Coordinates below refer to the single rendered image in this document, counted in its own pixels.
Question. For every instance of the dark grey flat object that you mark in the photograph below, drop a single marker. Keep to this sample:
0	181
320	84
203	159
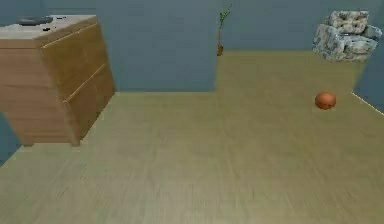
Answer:
35	20

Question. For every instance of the orange basketball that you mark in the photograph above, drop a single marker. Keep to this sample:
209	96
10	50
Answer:
325	100

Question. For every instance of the brown wooden chest of drawers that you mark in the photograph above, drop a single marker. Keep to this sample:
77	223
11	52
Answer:
50	90

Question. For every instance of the grey patterned armchair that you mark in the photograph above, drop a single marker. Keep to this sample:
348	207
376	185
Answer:
345	38

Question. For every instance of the green house plant in pot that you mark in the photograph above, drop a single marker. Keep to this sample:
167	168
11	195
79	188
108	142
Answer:
220	33

